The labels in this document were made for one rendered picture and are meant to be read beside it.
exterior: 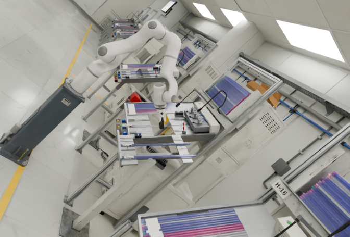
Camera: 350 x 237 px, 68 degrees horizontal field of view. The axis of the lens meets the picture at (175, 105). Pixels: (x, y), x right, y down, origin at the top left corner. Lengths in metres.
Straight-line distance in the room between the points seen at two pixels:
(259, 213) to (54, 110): 1.52
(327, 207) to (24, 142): 1.97
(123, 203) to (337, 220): 1.65
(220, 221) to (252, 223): 0.18
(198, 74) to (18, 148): 2.28
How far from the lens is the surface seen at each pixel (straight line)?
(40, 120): 2.14
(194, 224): 1.45
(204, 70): 3.55
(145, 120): 2.36
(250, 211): 1.61
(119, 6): 10.60
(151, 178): 2.32
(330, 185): 1.51
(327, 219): 1.45
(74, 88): 2.02
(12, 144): 2.28
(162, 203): 2.53
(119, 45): 1.91
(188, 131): 2.22
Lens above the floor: 1.41
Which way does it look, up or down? 7 degrees down
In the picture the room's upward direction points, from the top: 48 degrees clockwise
